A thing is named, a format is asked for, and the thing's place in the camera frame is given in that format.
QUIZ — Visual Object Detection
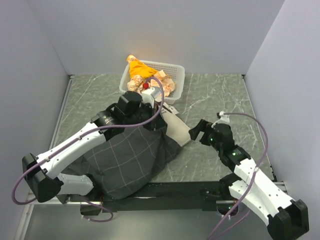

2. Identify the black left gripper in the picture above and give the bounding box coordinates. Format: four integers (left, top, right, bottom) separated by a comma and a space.
125, 101, 168, 131

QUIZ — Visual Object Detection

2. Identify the cream pillow with bear print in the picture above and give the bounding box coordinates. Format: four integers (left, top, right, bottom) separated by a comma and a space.
161, 103, 191, 147

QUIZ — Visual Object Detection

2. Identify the dark grey checked pillowcase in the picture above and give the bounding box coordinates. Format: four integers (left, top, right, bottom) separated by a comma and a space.
56, 99, 183, 201

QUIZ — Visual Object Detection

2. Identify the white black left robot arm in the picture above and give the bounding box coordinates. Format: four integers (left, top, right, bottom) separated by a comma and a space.
22, 87, 161, 203

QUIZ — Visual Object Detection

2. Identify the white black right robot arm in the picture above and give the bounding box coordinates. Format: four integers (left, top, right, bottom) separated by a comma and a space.
189, 119, 310, 240

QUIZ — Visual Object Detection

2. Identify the crumpled orange white paper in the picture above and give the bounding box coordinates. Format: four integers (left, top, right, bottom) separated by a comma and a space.
127, 55, 176, 97

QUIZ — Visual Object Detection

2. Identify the yellow cloth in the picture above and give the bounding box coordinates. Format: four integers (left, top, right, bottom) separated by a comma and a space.
129, 60, 158, 79

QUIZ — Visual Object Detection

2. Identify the white plastic basket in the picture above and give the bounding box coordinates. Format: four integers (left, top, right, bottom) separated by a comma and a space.
119, 60, 185, 105

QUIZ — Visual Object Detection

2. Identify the black base beam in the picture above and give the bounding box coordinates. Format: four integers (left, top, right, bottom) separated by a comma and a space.
90, 181, 235, 212

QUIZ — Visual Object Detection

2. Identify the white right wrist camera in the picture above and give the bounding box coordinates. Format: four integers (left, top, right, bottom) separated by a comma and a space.
211, 111, 230, 128

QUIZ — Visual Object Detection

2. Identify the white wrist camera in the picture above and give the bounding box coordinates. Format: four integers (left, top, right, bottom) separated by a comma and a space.
211, 111, 230, 128
141, 86, 162, 105

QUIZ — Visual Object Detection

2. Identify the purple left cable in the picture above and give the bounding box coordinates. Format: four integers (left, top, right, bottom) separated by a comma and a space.
11, 76, 166, 222

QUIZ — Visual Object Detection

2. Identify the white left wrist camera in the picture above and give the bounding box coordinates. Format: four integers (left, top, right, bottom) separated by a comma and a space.
141, 86, 162, 105

